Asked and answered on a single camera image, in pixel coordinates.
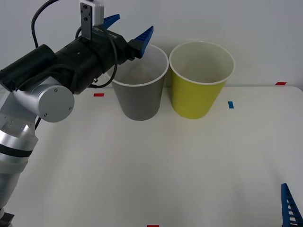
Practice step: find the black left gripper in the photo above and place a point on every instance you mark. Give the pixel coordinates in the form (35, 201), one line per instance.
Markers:
(118, 49)

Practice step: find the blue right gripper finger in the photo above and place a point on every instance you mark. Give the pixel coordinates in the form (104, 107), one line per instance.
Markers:
(290, 208)

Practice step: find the silver and black left arm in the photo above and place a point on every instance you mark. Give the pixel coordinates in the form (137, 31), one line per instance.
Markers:
(54, 104)

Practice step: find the grey plastic waste bin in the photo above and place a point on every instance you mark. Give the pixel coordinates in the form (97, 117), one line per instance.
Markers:
(142, 104)

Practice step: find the yellow-green plastic waste bin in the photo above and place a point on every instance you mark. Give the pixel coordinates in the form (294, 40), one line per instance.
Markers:
(194, 99)

